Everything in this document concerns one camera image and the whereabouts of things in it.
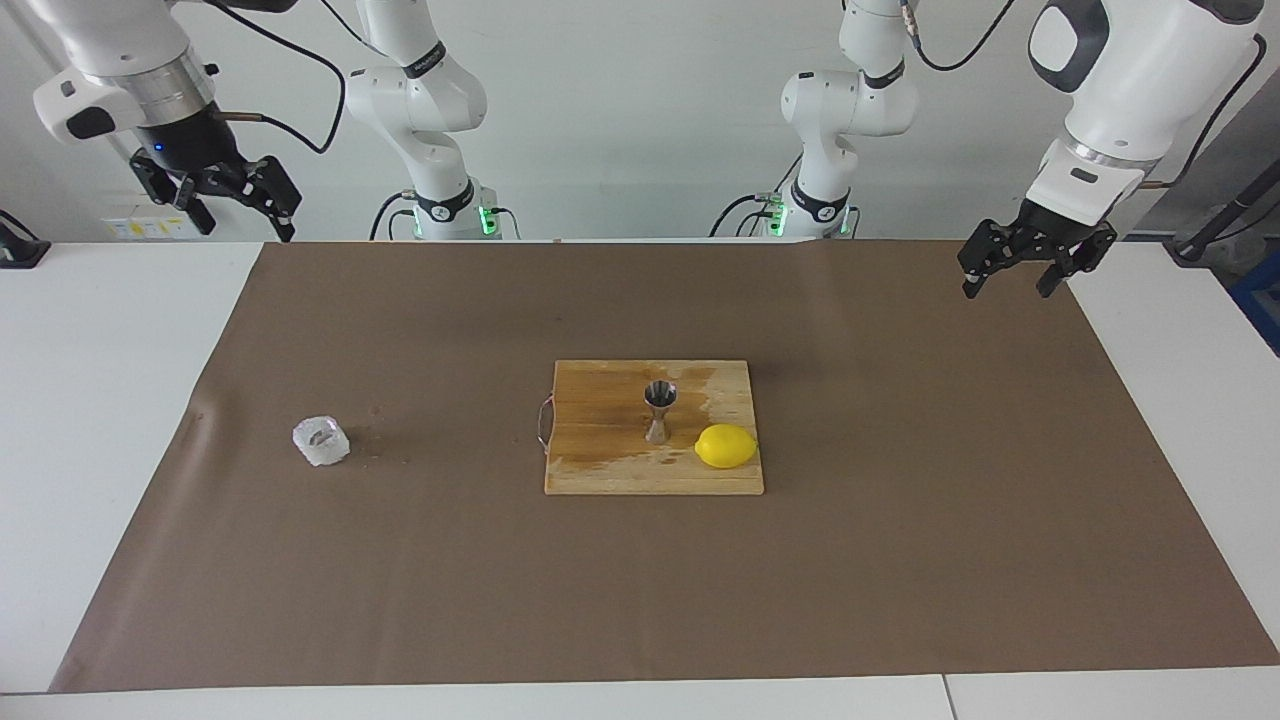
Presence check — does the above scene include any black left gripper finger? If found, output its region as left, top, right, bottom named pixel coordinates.
left=1036, top=227, right=1120, bottom=300
left=957, top=224, right=1032, bottom=300

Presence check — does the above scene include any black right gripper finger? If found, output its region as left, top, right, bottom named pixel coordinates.
left=215, top=155, right=304, bottom=244
left=129, top=150, right=218, bottom=237

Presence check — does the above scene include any clear crinkled plastic cup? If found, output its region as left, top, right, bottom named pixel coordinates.
left=292, top=415, right=352, bottom=469

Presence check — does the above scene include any steel double jigger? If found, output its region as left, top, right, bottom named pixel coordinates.
left=642, top=379, right=680, bottom=445

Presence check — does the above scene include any black floor stand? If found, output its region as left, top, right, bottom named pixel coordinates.
left=1165, top=160, right=1280, bottom=264

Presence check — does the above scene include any blue crate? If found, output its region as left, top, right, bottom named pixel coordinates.
left=1230, top=250, right=1280, bottom=357

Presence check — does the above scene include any yellow lemon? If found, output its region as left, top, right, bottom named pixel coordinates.
left=694, top=423, right=760, bottom=471

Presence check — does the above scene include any brown paper table mat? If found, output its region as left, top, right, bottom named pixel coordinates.
left=50, top=240, right=1280, bottom=695

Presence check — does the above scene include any wooden cutting board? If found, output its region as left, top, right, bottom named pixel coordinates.
left=543, top=359, right=767, bottom=497

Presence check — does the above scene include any white wall socket box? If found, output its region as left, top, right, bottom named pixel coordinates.
left=102, top=195, right=209, bottom=242

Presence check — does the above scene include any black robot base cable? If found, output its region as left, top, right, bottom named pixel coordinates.
left=367, top=190, right=421, bottom=242
left=708, top=156, right=803, bottom=240

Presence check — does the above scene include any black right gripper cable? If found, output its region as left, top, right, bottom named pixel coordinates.
left=205, top=0, right=391, bottom=156

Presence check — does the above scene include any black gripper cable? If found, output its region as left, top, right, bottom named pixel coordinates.
left=205, top=0, right=391, bottom=156
left=898, top=0, right=1269, bottom=191

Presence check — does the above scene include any black desk clamp mount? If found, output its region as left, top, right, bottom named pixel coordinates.
left=0, top=207, right=52, bottom=270

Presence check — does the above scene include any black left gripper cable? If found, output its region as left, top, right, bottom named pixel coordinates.
left=898, top=0, right=1269, bottom=191

